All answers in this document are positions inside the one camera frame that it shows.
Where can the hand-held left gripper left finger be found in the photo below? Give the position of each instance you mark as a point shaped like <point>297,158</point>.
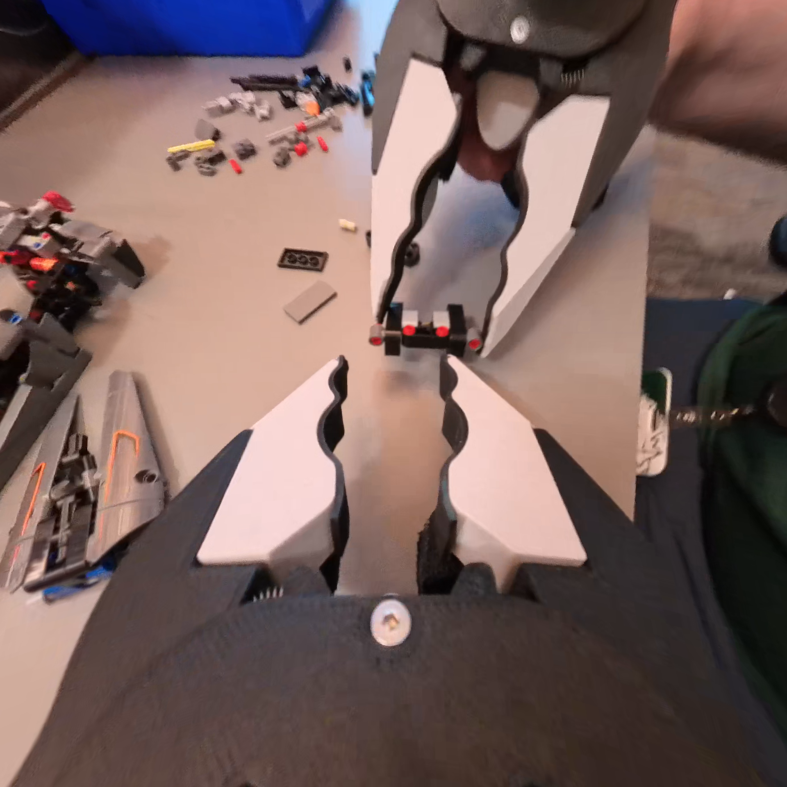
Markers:
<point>270,492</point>

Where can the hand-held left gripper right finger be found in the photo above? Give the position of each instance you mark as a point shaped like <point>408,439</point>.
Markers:
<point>516,492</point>

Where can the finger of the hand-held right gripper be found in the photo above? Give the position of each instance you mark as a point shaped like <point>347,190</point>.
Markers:
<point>406,135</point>
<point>559,172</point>

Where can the black lego frame assembly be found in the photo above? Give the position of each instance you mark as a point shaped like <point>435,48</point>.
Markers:
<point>424,338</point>

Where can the person's right forearm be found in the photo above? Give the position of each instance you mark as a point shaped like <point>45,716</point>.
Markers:
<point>725,74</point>

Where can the pile of loose lego pieces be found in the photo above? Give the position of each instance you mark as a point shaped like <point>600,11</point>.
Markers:
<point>289,117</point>

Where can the black curved lego beam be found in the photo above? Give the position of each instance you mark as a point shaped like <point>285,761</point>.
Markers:
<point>413,253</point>

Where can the black three-hole lego plate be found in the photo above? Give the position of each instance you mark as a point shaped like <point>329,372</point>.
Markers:
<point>302,259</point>

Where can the grey flat lego tile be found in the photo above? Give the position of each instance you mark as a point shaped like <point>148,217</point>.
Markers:
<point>310,302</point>

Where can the partly built lego car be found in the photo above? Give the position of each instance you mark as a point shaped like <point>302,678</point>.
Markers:
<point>67,258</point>

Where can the dark printed lego box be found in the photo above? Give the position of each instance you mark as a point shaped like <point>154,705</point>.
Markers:
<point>24,49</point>

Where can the person's right hand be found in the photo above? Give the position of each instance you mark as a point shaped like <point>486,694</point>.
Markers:
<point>486,163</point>

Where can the black office chair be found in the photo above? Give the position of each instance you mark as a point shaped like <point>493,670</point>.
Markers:
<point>779,240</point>

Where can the blue storage bin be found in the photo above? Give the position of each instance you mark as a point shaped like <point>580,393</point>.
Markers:
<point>184,24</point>

